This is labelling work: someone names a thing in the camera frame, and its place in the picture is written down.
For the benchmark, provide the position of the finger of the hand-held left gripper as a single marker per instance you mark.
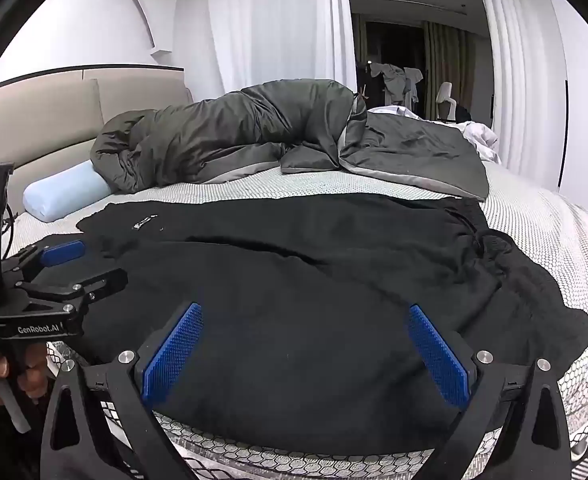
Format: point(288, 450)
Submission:
point(63, 252)
point(103, 280)

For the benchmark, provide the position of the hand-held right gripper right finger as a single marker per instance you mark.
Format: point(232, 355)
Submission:
point(439, 360)

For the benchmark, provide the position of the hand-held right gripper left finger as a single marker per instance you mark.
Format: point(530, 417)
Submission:
point(173, 355)

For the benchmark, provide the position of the black pants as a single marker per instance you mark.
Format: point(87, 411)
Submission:
point(299, 310)

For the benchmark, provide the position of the person's left hand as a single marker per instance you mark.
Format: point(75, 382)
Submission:
point(33, 375)

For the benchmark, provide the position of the light blue pillow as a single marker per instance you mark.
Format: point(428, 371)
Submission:
point(58, 195)

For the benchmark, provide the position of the beige headboard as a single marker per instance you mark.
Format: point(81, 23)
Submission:
point(48, 120)

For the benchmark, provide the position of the bed with honeycomb sheet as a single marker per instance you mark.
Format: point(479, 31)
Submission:
point(524, 220)

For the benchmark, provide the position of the grey duvet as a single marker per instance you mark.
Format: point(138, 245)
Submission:
point(223, 130)

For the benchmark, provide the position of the white cloth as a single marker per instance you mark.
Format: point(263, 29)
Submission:
point(481, 140)

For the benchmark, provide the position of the white chair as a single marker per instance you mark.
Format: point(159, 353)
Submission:
point(444, 95)

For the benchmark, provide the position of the clothes on rack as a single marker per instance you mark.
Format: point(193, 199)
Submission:
point(394, 82)

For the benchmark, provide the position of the brown curtain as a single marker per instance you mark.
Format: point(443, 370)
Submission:
point(449, 60)
point(359, 45)

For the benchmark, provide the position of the white curtain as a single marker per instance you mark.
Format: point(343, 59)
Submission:
point(514, 60)
point(274, 25)

